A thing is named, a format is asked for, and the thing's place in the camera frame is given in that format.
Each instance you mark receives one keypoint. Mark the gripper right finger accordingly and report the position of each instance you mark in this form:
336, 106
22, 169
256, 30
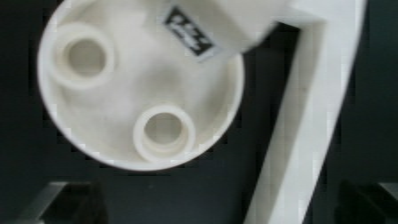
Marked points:
366, 203

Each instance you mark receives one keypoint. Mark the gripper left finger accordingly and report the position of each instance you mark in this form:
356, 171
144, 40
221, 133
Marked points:
68, 204

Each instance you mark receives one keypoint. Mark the white round stool seat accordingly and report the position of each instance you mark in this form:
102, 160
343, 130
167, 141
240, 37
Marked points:
141, 81

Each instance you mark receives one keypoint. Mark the white stool leg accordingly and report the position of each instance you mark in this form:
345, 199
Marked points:
213, 28

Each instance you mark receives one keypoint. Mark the white U-shaped boundary frame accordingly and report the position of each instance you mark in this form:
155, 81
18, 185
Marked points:
329, 21

